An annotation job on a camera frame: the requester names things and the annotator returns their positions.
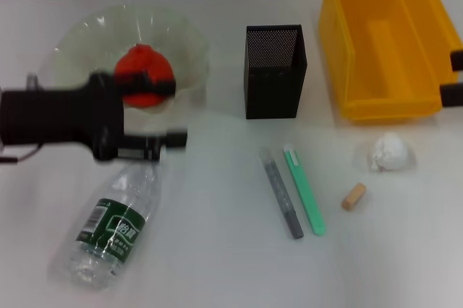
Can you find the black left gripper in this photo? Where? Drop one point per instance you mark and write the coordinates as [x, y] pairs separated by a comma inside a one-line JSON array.
[[54, 116]]

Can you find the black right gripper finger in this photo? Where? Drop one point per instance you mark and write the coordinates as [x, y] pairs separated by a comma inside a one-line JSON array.
[[457, 60], [452, 95]]

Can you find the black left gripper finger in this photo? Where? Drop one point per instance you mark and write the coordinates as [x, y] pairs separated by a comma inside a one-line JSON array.
[[170, 139]]

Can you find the red pomegranate toy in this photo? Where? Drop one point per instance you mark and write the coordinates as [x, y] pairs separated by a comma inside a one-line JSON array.
[[144, 60]]

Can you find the white paper ball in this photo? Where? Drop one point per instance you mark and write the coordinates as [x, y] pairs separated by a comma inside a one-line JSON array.
[[388, 150]]

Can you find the clear bottle with green label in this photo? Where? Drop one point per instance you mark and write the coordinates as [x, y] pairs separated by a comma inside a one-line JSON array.
[[115, 221]]

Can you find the small wooden block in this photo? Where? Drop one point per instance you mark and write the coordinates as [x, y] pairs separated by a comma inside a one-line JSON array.
[[353, 197]]

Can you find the mint green pen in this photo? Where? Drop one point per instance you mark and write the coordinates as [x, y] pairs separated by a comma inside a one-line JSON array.
[[304, 192]]

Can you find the clear green wavy glass plate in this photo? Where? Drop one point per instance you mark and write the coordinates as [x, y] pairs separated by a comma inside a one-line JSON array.
[[181, 51]]

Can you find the black mesh pen holder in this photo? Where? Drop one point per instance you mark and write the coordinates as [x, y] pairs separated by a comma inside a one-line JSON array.
[[275, 91]]

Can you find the grey pen with clear cap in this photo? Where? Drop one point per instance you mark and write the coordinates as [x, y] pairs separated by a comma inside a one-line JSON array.
[[282, 196]]

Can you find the yellow plastic bin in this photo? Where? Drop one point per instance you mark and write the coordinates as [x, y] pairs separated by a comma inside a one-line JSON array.
[[390, 51]]

